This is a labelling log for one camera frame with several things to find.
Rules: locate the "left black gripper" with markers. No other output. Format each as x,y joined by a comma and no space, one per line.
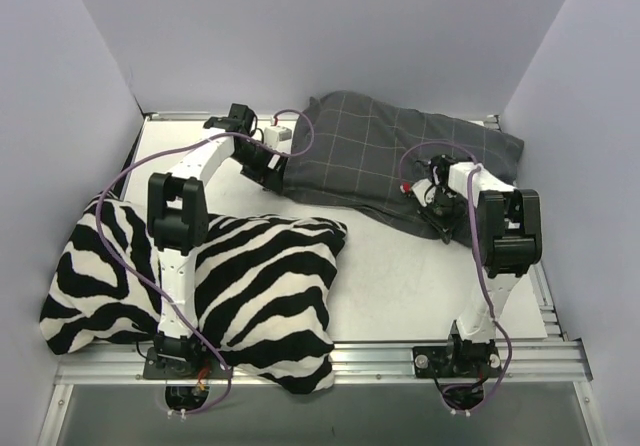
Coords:
270,175

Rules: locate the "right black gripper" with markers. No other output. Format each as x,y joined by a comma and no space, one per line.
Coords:
437,214

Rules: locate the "dark grey checked pillowcase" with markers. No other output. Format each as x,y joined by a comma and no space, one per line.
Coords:
355,151

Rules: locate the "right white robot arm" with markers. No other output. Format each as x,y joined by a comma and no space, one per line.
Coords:
506,240

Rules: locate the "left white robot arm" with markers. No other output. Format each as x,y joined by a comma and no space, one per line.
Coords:
178,219

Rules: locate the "zebra striped cushion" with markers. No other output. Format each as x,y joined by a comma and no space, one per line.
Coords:
261,290

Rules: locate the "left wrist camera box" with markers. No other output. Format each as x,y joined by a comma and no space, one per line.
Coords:
274,135

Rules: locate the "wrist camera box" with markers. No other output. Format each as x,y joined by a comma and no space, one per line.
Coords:
423,191
274,135

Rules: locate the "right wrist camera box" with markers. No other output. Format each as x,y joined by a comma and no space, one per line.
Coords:
423,191

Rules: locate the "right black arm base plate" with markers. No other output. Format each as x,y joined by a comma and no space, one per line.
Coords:
477,361

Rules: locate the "aluminium rail frame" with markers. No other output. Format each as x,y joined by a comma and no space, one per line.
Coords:
208,291

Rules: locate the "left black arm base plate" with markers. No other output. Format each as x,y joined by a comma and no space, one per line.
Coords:
158,367

